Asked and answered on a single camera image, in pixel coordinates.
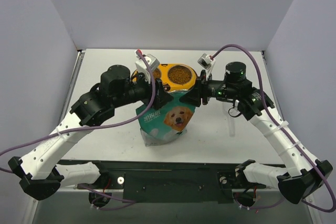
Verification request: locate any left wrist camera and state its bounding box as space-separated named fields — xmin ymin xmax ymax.
xmin=135 ymin=49 xmax=160 ymax=83

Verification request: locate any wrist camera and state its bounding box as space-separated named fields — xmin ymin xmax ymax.
xmin=197 ymin=54 xmax=216 ymax=80
xmin=135 ymin=49 xmax=160 ymax=83

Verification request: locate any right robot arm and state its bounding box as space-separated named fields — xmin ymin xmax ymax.
xmin=180 ymin=62 xmax=333 ymax=204

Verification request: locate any green pet food bag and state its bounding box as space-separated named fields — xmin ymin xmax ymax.
xmin=138 ymin=90 xmax=195 ymax=147

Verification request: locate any clear plastic scoop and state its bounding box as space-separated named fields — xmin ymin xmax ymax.
xmin=222 ymin=103 xmax=235 ymax=137

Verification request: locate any yellow double bowl feeder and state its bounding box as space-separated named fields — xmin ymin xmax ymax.
xmin=131 ymin=63 xmax=200 ymax=93

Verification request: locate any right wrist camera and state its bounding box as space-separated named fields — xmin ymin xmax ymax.
xmin=197 ymin=54 xmax=216 ymax=80

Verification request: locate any aluminium frame rail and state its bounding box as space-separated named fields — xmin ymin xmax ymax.
xmin=26 ymin=168 xmax=314 ymax=224

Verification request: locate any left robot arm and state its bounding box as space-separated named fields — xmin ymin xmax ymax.
xmin=8 ymin=65 xmax=173 ymax=200

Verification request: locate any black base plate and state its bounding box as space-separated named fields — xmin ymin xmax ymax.
xmin=56 ymin=159 xmax=300 ymax=205

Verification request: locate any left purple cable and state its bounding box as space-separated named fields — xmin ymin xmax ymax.
xmin=0 ymin=55 xmax=155 ymax=175

